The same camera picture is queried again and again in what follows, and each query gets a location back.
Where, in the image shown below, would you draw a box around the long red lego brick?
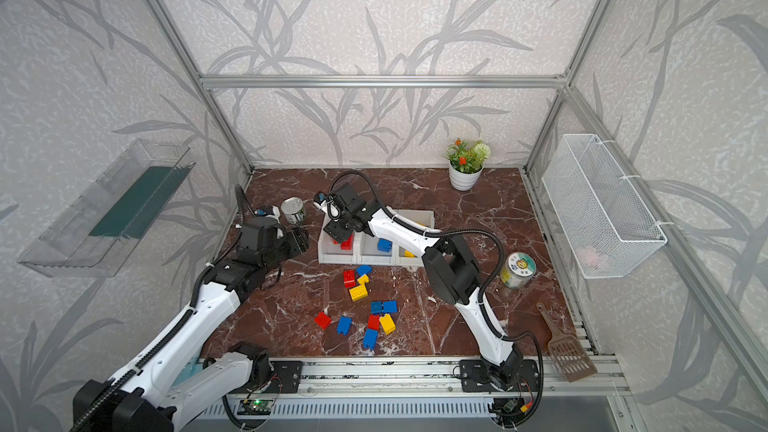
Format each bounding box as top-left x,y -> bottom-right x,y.
340,236 -> 354,251

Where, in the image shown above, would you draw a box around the blue lego brick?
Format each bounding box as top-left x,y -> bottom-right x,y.
377,239 -> 392,253
356,265 -> 372,277
382,300 -> 398,314
336,316 -> 352,336
370,301 -> 383,316
362,328 -> 378,351

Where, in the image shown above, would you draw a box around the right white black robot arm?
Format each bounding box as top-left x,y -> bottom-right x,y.
314,184 -> 524,391

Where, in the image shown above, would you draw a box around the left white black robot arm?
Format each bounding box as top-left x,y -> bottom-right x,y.
72,216 -> 310,431

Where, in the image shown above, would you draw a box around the white middle sorting bin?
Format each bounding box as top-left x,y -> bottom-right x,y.
358,232 -> 396,266

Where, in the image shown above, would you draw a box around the white sorting bin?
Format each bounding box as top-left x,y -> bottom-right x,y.
396,209 -> 435,268
358,232 -> 396,266
317,217 -> 362,265

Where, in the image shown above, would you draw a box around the white left sorting bin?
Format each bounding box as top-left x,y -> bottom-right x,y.
317,217 -> 362,265

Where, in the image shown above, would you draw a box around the silver tin can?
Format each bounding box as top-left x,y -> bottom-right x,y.
280,197 -> 306,226

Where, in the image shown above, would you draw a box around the blue lego brick top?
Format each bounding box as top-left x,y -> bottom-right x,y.
356,265 -> 372,277

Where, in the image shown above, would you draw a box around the white right sorting bin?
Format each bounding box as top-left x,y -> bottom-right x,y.
396,209 -> 435,268

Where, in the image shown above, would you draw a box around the red lego brick top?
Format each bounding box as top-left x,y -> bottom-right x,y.
343,270 -> 358,289

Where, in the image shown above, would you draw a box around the red lego brick bottom left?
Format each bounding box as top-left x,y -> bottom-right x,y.
314,311 -> 332,330

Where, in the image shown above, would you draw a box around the small red lego bottom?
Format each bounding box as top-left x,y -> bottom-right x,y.
367,315 -> 380,331

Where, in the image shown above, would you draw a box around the potted plant white pot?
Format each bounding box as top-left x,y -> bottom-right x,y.
446,139 -> 491,192

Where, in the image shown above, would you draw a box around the green circuit board left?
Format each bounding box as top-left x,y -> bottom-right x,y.
236,398 -> 275,417

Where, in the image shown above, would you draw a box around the brown slotted spatula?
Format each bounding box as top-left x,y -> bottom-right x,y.
536,303 -> 597,383

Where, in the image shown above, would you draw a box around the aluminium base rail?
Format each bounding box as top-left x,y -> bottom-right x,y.
232,355 -> 631,399

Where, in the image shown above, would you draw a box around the clear plastic wall shelf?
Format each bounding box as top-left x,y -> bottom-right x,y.
18,139 -> 196,278

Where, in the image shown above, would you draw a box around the circuit board right wires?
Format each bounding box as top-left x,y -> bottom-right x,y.
488,395 -> 535,418

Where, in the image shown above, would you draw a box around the white wire mesh basket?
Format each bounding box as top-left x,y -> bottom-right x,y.
542,134 -> 667,279

